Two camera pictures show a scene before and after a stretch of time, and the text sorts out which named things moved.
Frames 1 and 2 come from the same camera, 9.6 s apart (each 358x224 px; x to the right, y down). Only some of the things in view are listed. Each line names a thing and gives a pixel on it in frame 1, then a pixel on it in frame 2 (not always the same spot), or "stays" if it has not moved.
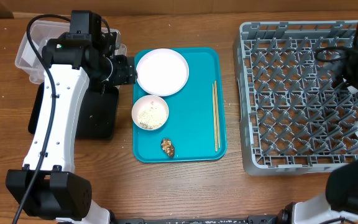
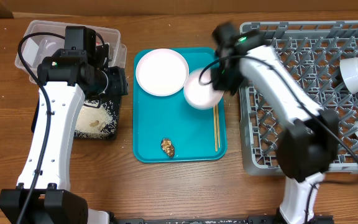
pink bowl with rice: [150, 112] → [199, 91]
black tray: [97, 117] stays
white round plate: [162, 71] stays
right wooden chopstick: [217, 112] stays
